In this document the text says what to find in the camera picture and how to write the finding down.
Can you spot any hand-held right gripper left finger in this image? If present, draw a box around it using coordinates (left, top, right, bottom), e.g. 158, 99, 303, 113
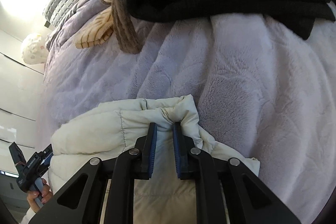
28, 123, 158, 224

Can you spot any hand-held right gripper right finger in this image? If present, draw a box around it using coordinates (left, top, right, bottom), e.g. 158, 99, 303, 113
172, 122, 302, 224

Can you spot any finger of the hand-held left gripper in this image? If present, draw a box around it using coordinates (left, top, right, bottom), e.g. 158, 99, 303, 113
39, 144, 53, 168

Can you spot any cream puffer jacket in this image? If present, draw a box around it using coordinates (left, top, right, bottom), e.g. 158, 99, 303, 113
22, 95, 261, 224

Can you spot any person's left hand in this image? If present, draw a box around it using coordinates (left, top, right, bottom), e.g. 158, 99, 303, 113
27, 179, 53, 213

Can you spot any white wardrobe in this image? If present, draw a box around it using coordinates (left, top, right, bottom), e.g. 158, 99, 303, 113
0, 27, 53, 203

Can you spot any lilac fleece blanket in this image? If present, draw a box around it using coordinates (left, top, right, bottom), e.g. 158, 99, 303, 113
42, 0, 336, 224

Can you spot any cream striped robe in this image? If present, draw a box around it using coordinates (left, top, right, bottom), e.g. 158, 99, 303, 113
75, 0, 300, 54

